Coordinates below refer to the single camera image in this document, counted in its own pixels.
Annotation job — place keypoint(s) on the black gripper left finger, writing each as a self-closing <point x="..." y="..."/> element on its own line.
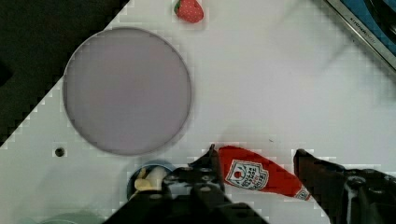
<point x="205" y="171"/>

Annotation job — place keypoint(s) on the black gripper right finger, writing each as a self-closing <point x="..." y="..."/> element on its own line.
<point x="347" y="196"/>

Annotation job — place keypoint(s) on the black toaster oven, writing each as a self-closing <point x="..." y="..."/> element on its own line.
<point x="373" y="22"/>

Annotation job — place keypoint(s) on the red plush ketchup bottle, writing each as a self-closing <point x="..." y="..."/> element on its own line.
<point x="245" y="169"/>

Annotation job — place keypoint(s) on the yellow plush banana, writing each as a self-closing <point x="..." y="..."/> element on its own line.
<point x="150" y="179"/>

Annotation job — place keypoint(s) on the small blue bowl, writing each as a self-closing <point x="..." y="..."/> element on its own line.
<point x="131" y="191"/>

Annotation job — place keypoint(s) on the round lilac plate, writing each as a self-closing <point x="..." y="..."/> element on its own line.
<point x="127" y="91"/>

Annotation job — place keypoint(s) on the dark red plush strawberry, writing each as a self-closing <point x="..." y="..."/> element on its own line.
<point x="189" y="10"/>

